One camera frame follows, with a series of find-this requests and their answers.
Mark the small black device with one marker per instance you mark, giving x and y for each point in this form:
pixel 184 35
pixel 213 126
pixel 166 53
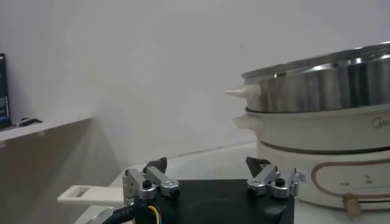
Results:
pixel 29 122

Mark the white electric steamer pot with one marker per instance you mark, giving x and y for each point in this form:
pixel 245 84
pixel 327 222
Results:
pixel 304 134

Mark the glass pot lid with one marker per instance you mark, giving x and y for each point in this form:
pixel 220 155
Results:
pixel 91 194

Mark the white side table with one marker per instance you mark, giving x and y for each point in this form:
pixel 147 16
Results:
pixel 45 126

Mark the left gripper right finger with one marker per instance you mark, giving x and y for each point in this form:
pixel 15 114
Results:
pixel 268 176

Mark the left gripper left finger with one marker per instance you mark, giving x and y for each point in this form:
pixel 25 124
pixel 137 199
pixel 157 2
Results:
pixel 152 178

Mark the stainless steel steamer pot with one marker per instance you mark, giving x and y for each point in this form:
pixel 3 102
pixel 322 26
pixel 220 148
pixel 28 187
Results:
pixel 320 88

